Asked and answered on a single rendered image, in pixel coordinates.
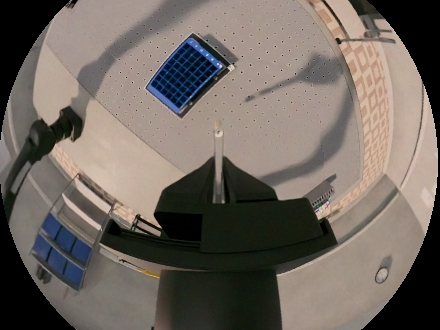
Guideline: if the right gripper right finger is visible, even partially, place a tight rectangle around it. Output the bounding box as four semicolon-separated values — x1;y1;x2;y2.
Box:
223;156;279;203

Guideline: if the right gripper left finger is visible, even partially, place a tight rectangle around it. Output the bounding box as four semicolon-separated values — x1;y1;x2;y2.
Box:
158;156;215;203

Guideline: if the white vial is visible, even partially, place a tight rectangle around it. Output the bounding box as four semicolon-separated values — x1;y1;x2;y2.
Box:
214;120;223;137

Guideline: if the blue tube carrier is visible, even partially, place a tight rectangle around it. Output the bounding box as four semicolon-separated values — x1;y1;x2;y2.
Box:
147;38;223;113

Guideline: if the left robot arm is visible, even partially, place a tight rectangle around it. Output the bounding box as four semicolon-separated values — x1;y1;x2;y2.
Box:
1;108;77;225

